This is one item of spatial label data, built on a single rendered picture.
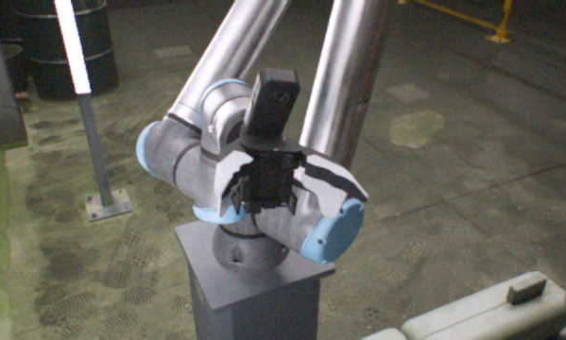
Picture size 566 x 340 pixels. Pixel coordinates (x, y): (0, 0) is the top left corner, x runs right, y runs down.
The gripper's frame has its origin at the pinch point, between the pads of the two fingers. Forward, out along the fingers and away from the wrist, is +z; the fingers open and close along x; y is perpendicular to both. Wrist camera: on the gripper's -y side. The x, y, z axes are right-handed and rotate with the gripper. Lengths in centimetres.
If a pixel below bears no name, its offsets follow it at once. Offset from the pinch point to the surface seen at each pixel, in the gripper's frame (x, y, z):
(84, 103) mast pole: 30, 48, -180
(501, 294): -14.8, 3.1, 12.3
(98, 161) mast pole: 24, 75, -184
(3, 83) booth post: 75, 63, -256
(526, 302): -16.2, 3.0, 13.7
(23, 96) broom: 75, 87, -313
